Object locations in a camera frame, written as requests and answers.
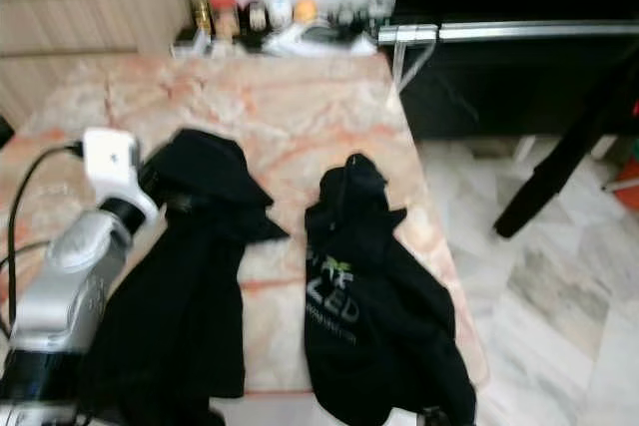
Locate black polo shirt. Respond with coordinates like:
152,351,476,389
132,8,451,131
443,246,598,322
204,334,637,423
75,127,291,426

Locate light wooden cabinet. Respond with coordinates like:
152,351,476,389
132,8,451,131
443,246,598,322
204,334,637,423
0,0,193,133

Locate pink marble folding table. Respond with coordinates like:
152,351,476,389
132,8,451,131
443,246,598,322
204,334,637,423
0,52,490,392

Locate dark round plush toy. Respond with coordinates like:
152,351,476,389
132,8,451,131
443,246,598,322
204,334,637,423
242,0,269,40

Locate white round plush toy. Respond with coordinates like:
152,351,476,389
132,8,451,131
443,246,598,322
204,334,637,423
268,0,293,30

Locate white paper stack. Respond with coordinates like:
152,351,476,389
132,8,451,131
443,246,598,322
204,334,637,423
263,25,380,58

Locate orange round plush toy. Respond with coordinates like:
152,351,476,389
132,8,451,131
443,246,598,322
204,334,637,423
293,0,319,26

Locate black shirt with white print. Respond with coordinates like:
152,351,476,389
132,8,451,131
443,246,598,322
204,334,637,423
303,153,478,426

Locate silver metal clothes rack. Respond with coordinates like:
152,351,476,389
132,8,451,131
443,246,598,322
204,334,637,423
377,20,639,98

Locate red bucket with teal bag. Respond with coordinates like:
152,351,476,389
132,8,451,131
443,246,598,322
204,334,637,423
617,142,639,190

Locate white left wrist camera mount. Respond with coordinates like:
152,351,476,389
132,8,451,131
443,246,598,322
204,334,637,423
82,127,161,237

